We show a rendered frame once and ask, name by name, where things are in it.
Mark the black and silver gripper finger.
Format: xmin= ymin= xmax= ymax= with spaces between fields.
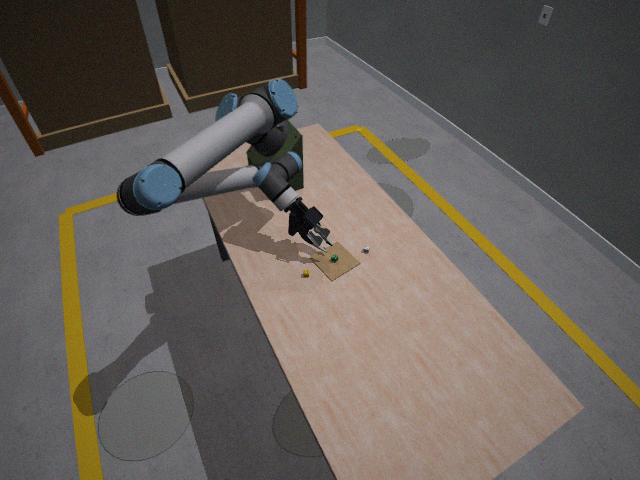
xmin=297 ymin=229 xmax=328 ymax=253
xmin=313 ymin=222 xmax=333 ymax=246

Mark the tan flat mat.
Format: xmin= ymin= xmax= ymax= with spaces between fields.
xmin=309 ymin=241 xmax=361 ymax=281

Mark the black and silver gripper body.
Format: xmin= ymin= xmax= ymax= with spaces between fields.
xmin=284 ymin=197 xmax=323 ymax=232

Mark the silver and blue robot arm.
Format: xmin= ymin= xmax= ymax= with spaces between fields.
xmin=117 ymin=79 xmax=302 ymax=216

